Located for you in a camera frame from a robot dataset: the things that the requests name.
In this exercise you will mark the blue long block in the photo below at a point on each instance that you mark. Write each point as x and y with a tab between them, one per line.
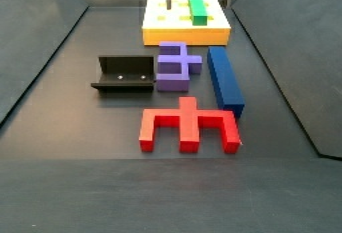
226	88

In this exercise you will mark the yellow slotted board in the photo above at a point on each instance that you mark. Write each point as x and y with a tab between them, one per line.
171	25

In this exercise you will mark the green long block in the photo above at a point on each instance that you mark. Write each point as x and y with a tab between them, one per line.
198	12

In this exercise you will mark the purple cross-shaped block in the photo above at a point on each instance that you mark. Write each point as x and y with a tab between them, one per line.
175	66

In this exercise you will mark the red fork-shaped block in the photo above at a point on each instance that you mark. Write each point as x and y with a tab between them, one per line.
190	119

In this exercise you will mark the black angle bracket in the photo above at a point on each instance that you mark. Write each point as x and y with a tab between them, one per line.
125	73

